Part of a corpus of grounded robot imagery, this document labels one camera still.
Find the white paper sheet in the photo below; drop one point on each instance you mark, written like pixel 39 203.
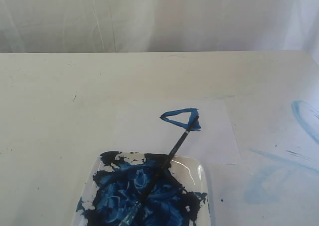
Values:
pixel 139 128

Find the black paintbrush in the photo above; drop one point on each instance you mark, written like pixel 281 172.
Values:
pixel 128 219

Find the white paint palette plate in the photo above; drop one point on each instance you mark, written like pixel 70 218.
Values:
pixel 166 193

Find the white backdrop curtain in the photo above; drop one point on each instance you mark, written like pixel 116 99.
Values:
pixel 158 25

